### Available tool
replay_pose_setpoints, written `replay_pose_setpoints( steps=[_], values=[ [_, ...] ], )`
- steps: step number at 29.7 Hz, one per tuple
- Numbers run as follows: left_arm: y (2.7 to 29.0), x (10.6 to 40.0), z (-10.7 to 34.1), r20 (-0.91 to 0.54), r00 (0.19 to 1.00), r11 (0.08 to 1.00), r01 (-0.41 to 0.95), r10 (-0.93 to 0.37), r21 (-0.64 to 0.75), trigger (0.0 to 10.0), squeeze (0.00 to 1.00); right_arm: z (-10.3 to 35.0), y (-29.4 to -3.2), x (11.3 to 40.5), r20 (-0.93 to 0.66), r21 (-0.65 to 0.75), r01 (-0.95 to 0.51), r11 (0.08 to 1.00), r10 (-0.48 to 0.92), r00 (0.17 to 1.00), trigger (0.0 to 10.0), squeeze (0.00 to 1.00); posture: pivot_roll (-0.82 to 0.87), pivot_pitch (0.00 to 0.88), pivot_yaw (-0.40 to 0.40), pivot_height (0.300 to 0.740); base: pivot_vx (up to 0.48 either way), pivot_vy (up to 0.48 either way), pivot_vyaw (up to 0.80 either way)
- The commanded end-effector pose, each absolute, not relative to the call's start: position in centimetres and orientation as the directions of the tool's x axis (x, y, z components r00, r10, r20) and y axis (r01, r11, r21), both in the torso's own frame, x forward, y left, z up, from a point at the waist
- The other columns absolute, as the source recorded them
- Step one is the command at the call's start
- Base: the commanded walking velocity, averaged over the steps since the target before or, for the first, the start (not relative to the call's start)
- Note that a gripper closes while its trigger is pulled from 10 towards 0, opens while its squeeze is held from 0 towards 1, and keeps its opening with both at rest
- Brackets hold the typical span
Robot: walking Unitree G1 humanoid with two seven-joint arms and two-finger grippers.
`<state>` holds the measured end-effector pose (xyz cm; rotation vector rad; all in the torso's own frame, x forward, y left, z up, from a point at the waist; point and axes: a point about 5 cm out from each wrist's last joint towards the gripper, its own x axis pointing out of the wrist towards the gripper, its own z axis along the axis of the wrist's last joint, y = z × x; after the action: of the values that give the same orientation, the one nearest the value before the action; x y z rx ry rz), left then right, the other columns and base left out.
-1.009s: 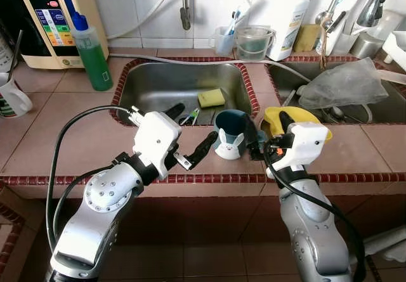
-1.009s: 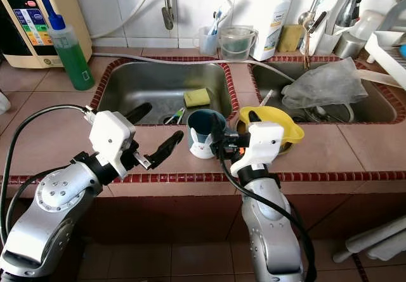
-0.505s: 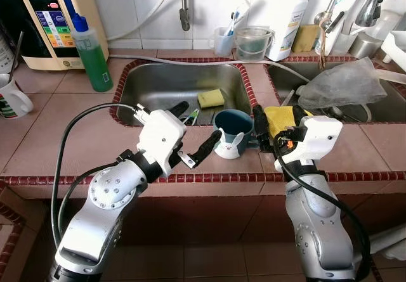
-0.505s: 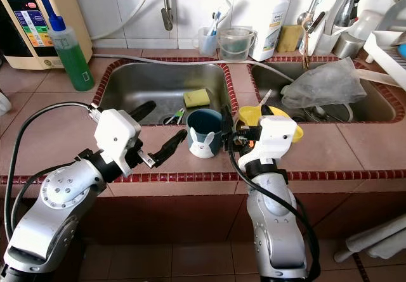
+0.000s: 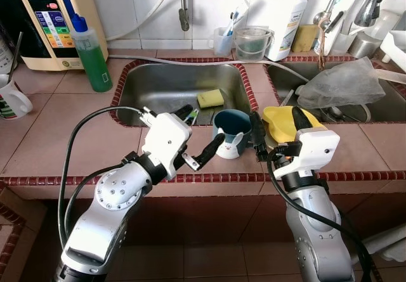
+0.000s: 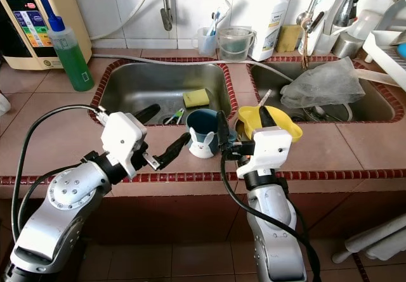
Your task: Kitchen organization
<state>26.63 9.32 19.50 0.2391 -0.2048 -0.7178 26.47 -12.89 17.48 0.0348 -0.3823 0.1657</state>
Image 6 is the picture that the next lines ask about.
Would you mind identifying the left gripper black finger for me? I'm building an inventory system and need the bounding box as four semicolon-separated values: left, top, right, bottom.
130;103;162;128
152;133;192;170

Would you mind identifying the blue rabbit mug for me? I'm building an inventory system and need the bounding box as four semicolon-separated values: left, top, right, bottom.
186;109;229;159

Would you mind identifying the yellow plastic bowl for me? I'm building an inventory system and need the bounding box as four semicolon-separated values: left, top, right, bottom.
237;105;303;143

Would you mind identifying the small green white brush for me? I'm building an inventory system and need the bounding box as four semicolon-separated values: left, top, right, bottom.
165;108;186;125

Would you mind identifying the steel fork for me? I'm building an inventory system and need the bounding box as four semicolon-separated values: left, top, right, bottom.
257;90;273;108

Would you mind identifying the stainless steel sink basin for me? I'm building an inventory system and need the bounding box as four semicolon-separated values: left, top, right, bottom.
246;60;403;124
92;59;242;127

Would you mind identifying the bright yellow sponge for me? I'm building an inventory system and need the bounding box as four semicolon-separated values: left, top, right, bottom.
183;89;211;108

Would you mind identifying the clear plastic bag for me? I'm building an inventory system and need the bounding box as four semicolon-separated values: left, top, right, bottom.
280;57;372;110

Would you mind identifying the brown cabinet front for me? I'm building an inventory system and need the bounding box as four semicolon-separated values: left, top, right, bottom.
0;181;406;282

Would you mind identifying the mustard yellow sponge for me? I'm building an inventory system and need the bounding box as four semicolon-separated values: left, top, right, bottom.
276;23;303;53

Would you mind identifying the green dish soap bottle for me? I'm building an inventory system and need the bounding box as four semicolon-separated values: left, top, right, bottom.
48;14;96;93

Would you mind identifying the small clear toothbrush cup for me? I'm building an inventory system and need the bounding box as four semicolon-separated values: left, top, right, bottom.
197;25;218;56

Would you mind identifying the white bottle yellow cap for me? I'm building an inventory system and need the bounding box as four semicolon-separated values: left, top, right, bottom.
247;0;289;61

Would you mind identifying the chrome gooseneck spout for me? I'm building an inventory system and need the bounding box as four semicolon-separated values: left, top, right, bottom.
296;0;334;32

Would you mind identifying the white printed mug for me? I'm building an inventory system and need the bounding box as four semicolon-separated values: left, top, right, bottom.
0;92;10;115

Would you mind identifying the small stainless steel cup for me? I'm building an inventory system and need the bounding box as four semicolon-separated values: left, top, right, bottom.
330;30;365;60

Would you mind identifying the beige water ionizer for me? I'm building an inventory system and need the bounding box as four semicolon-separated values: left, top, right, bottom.
0;0;96;70

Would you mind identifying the white plastic dish rack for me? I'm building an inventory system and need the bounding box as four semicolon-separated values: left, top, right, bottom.
363;0;406;99

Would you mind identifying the chrome sink faucet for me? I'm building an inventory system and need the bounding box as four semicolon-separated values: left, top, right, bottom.
333;0;365;29

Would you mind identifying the translucent white plastic cup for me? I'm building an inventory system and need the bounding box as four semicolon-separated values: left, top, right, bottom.
355;10;388;42

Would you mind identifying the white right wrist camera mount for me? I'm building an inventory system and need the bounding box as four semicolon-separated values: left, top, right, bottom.
237;127;292;180

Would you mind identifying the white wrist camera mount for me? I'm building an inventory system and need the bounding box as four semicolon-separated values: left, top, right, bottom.
101;111;147;172
237;127;292;180

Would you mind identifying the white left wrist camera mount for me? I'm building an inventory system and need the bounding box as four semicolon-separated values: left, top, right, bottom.
101;111;147;172

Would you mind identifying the white counter hose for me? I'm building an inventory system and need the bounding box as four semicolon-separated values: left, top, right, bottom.
92;54;292;83

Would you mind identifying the white wall hose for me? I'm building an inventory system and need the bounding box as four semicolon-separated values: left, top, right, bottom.
89;0;156;42

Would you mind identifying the chrome wall tap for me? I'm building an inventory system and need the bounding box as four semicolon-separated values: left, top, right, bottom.
160;0;174;32

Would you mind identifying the cream plastic handle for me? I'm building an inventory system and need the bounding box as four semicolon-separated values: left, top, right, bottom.
355;68;406;87

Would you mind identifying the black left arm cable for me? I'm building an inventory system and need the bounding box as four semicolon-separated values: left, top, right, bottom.
11;105;108;245

